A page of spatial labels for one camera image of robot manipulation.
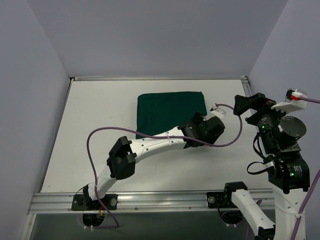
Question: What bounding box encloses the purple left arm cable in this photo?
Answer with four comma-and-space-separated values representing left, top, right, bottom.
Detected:
86, 102, 243, 230

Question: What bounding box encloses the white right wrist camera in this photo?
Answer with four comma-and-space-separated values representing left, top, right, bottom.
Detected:
270, 88, 307, 114

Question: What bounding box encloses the green surgical drape cloth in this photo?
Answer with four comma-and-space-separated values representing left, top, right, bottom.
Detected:
136, 91, 207, 136

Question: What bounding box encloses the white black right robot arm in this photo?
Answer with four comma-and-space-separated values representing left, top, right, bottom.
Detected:
222, 89, 312, 240

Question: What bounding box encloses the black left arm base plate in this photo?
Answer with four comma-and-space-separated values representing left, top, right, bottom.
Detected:
71, 194, 118, 211

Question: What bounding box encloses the back aluminium rail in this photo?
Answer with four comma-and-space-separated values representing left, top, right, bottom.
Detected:
71, 76, 249, 82

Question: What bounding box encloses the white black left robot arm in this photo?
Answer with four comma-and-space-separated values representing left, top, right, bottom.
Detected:
82, 109, 225, 210

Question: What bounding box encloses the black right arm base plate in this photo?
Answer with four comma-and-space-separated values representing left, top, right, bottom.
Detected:
206, 191, 232, 209

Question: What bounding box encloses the aluminium frame rail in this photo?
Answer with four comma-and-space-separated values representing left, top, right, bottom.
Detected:
27, 188, 278, 215

